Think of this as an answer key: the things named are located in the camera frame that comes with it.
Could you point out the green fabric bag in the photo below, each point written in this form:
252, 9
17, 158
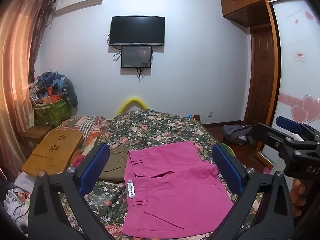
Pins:
51, 112

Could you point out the pink curtain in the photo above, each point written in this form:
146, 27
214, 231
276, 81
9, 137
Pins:
18, 62

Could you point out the white air conditioner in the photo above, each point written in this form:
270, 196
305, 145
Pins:
79, 0

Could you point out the wooden bedside stool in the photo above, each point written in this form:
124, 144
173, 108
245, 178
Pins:
36, 133

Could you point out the wooden folding lap table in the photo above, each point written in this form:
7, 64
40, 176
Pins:
51, 150

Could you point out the pink pants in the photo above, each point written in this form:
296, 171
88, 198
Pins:
175, 192

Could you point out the brown wooden door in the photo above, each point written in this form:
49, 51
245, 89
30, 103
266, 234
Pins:
263, 75

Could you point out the wooden wardrobe with heart stickers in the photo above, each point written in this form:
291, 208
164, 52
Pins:
297, 80

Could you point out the striped orange blanket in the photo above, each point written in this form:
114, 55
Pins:
88, 127

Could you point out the floral bedspread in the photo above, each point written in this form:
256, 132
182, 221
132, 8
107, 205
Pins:
155, 127

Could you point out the wooden overhead cabinet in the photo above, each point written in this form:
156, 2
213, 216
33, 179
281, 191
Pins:
246, 1

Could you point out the black wall television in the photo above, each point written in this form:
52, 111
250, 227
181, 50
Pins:
137, 30

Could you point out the wooden bed corner post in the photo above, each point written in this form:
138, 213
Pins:
197, 117

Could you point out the small black wall monitor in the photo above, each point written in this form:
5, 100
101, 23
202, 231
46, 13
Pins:
136, 56

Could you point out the olive green pants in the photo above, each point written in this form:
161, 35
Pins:
113, 165

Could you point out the green and yellow toy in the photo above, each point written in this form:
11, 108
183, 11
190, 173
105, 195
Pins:
229, 150

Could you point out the pile of clothes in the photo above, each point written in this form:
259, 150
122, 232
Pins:
56, 83

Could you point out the person's right hand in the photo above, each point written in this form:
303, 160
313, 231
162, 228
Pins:
296, 195

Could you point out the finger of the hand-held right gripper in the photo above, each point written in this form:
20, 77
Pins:
265, 133
287, 124

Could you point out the pink slipper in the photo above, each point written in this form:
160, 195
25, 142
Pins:
267, 171

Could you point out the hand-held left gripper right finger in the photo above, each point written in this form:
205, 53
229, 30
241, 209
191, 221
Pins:
227, 165

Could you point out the white wall socket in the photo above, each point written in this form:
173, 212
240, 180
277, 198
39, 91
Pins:
210, 114

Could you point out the yellow foam tube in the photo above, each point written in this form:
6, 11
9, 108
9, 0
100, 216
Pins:
133, 102

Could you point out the grey backpack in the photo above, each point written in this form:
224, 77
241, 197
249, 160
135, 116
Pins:
236, 133

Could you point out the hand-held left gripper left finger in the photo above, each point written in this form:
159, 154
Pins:
96, 164

